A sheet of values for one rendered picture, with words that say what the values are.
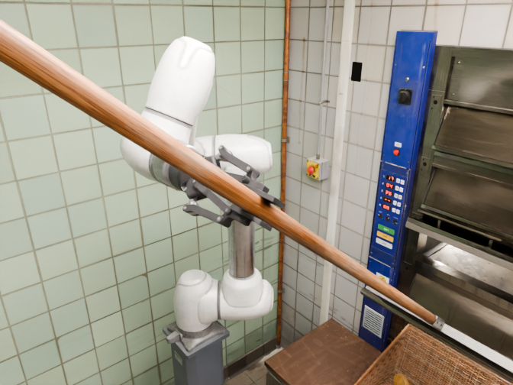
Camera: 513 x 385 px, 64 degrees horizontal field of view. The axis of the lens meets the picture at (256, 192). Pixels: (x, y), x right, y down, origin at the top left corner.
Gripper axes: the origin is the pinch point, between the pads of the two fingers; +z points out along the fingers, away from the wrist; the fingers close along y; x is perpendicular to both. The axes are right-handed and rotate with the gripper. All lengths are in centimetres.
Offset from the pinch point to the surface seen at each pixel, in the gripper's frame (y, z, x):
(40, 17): -23, -126, 10
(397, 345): 18, -27, -160
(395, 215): -34, -44, -130
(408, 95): -75, -47, -95
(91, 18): -34, -126, -4
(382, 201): -37, -52, -128
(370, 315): 13, -49, -169
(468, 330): -4, -3, -156
